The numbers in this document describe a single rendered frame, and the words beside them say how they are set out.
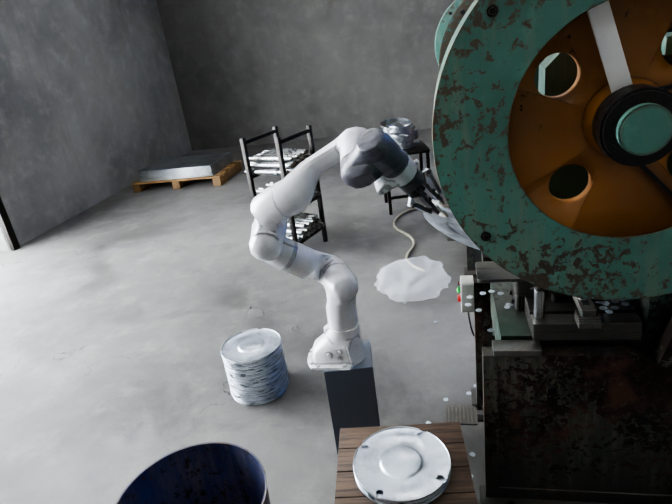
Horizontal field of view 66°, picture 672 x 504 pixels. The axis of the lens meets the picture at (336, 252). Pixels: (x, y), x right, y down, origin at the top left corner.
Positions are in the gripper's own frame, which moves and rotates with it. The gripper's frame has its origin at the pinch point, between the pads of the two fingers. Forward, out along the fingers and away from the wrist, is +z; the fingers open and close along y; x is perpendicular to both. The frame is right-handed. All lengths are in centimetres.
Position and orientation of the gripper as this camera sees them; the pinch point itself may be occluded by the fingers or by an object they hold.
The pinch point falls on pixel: (440, 208)
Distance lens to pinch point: 163.6
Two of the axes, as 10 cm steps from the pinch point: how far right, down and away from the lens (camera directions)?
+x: -6.5, -2.3, 7.3
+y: 4.5, -8.8, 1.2
